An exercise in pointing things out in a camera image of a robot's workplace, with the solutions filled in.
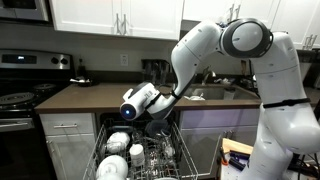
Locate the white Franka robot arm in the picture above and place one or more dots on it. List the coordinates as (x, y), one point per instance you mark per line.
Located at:
(286, 100)

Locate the metal robot base table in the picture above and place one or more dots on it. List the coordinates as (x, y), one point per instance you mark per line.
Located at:
(230, 173)

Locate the white cloth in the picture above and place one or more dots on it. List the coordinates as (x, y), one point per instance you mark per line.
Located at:
(195, 97)

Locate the silver faucet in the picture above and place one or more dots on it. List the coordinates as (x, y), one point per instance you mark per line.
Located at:
(207, 74)

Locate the kitchen sink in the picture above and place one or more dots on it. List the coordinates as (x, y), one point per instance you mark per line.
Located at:
(216, 93)

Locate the white sink base cabinet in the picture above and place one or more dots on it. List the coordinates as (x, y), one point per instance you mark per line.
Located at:
(216, 118)

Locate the white cup in sink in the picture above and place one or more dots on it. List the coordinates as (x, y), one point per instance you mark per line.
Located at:
(229, 94)

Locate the small dark dish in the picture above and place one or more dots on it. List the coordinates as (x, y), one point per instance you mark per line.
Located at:
(81, 82)

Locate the dark glass bottle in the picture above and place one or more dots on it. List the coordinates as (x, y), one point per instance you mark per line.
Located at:
(81, 70)

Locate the white upper cabinet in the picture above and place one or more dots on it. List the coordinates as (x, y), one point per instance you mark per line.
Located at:
(83, 16)
(200, 10)

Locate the large white bowl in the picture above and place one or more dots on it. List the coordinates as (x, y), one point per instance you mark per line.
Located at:
(111, 166)

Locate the wooden plank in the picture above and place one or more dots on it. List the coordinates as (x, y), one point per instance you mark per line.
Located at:
(235, 146)

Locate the black and orange clamp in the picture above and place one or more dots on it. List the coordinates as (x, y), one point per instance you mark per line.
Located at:
(224, 160)

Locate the white drawer front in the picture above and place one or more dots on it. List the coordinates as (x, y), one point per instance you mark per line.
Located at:
(66, 120)

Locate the blue black tool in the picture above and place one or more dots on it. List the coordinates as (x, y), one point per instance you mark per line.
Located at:
(238, 163)

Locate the white lower cabinet door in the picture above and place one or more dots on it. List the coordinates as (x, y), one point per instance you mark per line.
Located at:
(70, 156)

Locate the black stainless stove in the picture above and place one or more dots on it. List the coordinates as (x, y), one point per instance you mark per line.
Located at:
(20, 100)

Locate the stainless microwave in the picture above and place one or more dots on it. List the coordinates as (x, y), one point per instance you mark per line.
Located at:
(23, 10)

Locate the white wall outlet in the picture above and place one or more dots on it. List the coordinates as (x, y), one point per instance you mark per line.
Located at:
(124, 60)

